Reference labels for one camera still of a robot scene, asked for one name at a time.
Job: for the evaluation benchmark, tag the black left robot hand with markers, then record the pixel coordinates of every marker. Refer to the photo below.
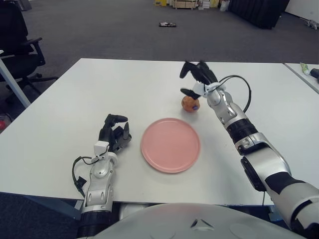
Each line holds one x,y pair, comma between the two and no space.
108,134

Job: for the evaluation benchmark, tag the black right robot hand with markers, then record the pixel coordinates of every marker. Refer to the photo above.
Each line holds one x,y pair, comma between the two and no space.
205,74

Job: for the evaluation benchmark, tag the red yellow apple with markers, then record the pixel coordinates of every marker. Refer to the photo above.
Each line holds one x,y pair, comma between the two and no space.
190,104

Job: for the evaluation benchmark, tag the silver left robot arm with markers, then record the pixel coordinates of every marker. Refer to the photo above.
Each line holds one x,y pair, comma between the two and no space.
98,174

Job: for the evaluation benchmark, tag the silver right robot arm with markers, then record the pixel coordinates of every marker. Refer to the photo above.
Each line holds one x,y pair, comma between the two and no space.
261,154

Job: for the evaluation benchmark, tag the pink round plate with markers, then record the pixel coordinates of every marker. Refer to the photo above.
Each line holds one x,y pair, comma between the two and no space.
170,145

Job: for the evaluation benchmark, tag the flat black floor object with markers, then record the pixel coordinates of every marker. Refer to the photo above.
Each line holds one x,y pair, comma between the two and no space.
167,24

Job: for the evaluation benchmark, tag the stack of white boxes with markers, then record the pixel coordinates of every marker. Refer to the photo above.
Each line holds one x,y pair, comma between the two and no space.
204,4

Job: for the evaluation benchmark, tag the white plastic bag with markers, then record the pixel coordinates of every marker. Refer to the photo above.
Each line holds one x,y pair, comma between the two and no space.
224,6

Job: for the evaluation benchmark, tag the wooden pallet crate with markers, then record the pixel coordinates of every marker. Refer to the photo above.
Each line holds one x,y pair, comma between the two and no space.
184,4

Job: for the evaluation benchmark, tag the black curtain partition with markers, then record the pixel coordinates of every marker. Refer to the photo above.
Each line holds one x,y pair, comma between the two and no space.
259,12

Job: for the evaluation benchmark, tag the yellow cardboard box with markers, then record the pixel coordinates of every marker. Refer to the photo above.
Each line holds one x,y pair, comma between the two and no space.
160,2

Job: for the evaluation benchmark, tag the green white tube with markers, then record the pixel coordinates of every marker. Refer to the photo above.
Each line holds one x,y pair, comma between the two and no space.
304,68

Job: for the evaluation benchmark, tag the red object under desk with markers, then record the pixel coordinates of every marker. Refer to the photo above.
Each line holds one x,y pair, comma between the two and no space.
3,122

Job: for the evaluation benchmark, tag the grey robot torso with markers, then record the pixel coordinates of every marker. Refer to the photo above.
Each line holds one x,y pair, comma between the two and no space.
174,219

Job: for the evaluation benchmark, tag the light grey desk leg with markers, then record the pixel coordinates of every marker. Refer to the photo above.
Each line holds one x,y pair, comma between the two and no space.
13,82

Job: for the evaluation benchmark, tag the black handheld controller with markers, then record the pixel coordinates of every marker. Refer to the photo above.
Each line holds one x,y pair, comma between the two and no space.
315,72

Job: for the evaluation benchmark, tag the grey quadruped robot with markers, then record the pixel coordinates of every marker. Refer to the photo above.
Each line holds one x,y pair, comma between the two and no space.
311,23

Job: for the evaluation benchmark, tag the black office chair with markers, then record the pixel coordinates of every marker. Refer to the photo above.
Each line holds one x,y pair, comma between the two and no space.
15,62

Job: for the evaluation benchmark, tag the blue grey table frame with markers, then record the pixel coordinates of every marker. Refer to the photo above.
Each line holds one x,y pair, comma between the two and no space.
49,207

